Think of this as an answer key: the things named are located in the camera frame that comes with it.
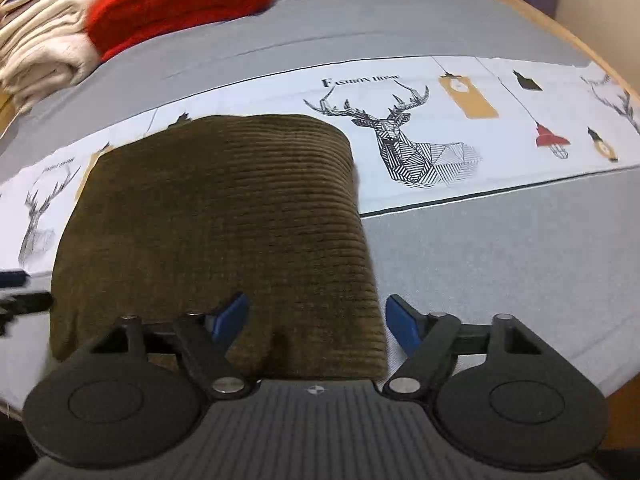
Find cream folded blanket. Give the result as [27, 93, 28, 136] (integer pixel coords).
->
[1, 0, 101, 114]

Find dark olive corduroy pants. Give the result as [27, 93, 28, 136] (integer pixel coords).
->
[50, 115, 387, 379]

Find wooden bed frame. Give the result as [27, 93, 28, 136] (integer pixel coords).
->
[498, 0, 639, 451]

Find grey bed sheet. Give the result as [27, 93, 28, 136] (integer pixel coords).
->
[1, 0, 639, 408]

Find white deer-print bed runner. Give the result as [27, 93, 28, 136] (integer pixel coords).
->
[1, 56, 639, 274]

